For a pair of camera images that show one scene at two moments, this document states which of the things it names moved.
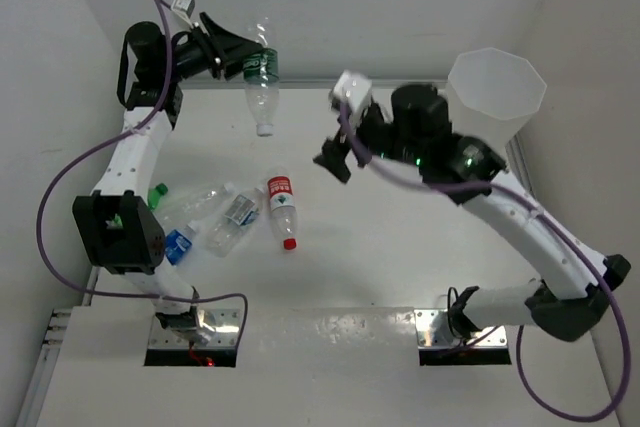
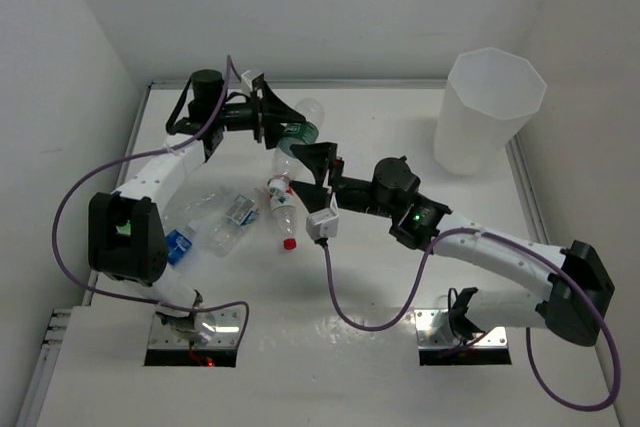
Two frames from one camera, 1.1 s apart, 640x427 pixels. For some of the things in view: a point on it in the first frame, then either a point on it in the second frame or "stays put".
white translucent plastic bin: [492, 96] stays put
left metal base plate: [224, 322] stays put
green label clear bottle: [261, 84] -> [288, 161]
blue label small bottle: [179, 241] stays put
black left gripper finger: [236, 45] -> [275, 108]
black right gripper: [333, 154] -> [320, 157]
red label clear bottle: [284, 214] stays put
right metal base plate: [433, 330] stays put
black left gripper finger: [234, 67] -> [272, 133]
